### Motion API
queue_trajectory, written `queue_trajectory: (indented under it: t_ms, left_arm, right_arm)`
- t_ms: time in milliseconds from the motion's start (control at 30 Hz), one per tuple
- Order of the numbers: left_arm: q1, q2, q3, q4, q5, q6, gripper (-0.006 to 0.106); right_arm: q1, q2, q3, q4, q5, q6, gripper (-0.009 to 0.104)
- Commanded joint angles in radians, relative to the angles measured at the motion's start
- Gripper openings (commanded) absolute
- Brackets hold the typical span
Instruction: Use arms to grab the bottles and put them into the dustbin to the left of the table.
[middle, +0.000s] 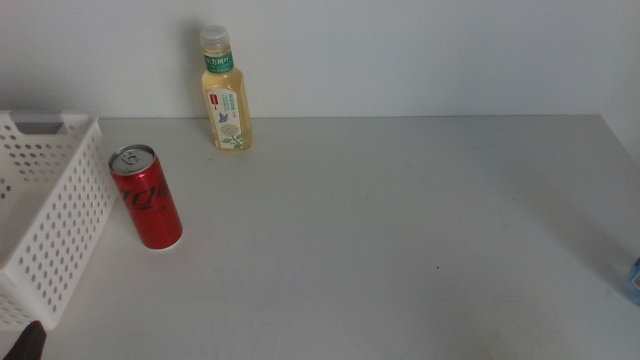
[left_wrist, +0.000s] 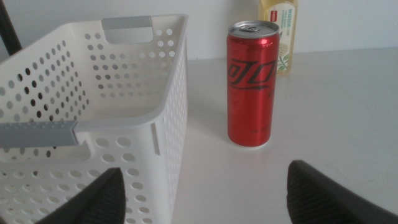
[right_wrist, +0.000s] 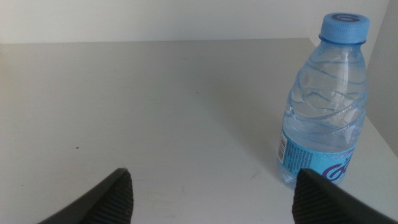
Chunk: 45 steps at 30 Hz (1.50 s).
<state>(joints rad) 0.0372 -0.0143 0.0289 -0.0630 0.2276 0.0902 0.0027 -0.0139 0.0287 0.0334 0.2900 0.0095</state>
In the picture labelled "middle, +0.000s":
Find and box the red cola can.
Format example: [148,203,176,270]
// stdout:
[108,144,184,251]

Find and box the yellow tea bottle green label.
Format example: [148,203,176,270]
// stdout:
[199,25,254,153]

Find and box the small water bottle blue cap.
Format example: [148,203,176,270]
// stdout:
[626,257,640,307]

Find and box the white perforated plastic basket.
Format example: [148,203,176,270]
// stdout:
[0,110,119,332]

